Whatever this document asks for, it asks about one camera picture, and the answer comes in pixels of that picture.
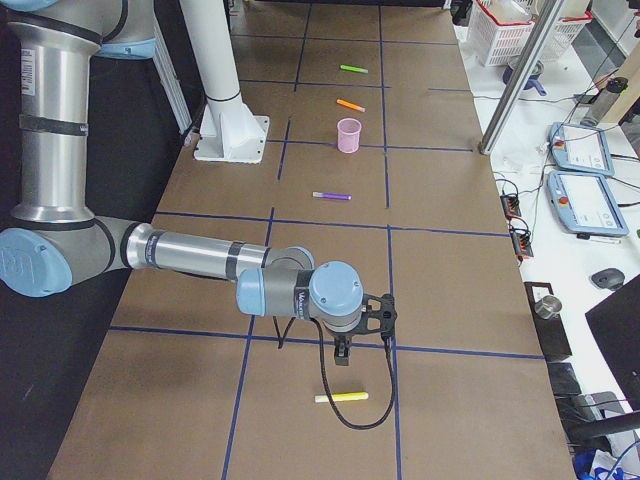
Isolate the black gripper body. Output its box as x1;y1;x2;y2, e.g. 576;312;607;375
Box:
333;333;352;356

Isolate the yellow marker pen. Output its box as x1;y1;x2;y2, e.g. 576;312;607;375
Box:
314;392;369;404

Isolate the purple marker pen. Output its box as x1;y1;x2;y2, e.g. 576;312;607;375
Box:
312;191;352;201

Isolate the orange marker pen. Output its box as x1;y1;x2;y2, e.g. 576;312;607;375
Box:
336;98;366;113

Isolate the green marker pen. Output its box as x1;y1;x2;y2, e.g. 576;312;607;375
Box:
339;64;369;74

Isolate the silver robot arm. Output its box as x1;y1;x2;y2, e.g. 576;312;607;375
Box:
1;1;367;365

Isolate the near orange usb hub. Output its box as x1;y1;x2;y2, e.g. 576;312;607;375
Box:
509;226;534;261

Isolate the orange usb hub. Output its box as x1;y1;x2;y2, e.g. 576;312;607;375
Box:
500;193;521;219
509;226;534;261

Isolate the black box under cup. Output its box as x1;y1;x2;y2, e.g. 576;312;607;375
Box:
524;281;572;362

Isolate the small steel cup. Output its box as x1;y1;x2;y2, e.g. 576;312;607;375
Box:
534;295;563;320

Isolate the far orange usb hub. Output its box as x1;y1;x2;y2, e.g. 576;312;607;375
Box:
500;193;521;219

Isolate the white mounting pillar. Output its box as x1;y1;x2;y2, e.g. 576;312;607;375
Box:
180;0;270;164

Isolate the black monitor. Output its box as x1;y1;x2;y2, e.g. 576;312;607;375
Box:
586;282;639;410

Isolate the black computer mouse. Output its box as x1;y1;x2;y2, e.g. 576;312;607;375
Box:
590;267;625;291

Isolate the near blue teach pendant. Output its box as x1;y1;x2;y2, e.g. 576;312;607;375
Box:
546;171;629;238

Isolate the blue teach pendant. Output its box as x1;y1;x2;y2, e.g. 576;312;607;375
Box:
548;122;615;177
546;171;629;238

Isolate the far blue teach pendant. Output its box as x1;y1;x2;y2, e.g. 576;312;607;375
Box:
548;122;615;177

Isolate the blue saucepan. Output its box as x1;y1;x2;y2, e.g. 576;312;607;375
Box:
502;56;547;97

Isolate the white red plastic basket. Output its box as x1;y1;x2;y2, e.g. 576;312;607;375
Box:
466;1;593;67

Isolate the dark water bottle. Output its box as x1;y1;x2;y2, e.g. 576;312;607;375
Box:
580;76;629;127

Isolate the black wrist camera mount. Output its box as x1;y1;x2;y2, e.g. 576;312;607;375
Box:
353;293;398;343

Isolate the aluminium frame post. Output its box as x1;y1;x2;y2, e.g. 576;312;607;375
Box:
478;0;565;156

